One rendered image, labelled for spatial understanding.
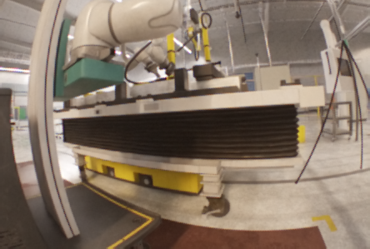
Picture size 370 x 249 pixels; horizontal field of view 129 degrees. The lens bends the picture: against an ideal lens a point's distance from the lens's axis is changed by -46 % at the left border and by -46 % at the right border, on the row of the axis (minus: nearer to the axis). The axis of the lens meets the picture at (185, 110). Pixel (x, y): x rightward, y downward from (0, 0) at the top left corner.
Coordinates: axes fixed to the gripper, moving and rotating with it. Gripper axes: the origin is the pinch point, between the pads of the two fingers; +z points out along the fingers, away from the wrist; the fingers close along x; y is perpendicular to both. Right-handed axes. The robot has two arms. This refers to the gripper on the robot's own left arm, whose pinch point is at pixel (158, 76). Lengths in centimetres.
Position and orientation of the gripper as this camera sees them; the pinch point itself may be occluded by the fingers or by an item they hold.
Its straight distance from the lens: 171.3
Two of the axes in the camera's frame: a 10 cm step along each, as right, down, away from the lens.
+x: 5.1, -5.3, 6.8
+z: 6.1, 7.8, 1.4
